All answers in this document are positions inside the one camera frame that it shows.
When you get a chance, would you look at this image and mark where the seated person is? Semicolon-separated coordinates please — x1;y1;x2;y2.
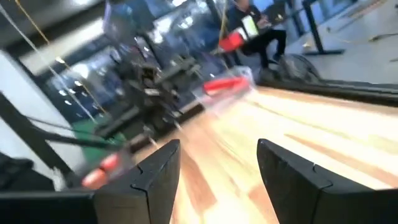
226;0;287;70

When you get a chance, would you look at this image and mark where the yellow hanging cable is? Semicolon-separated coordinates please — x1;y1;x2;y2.
14;0;107;116

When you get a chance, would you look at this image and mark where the clear plastic bin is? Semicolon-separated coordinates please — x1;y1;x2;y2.
186;65;261;118

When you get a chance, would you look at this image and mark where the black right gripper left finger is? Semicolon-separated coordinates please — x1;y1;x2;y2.
0;139;181;224

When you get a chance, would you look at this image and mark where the black floor fan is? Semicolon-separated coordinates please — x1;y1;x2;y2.
278;53;322;84

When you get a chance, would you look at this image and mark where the red stapler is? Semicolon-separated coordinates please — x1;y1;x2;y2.
203;77;249;96

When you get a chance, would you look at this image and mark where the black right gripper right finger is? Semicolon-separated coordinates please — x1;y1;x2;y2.
257;139;398;224

